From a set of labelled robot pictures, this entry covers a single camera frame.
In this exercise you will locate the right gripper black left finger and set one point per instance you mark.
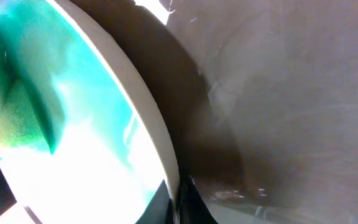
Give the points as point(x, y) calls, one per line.
point(160, 208)

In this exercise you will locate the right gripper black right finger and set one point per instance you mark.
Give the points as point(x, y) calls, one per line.
point(192, 209)

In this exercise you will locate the white plate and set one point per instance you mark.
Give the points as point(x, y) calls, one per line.
point(115, 148)

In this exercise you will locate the green yellow sponge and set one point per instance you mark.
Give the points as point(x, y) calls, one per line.
point(32, 51)

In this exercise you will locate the dark grey serving tray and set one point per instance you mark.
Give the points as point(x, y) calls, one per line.
point(260, 99)

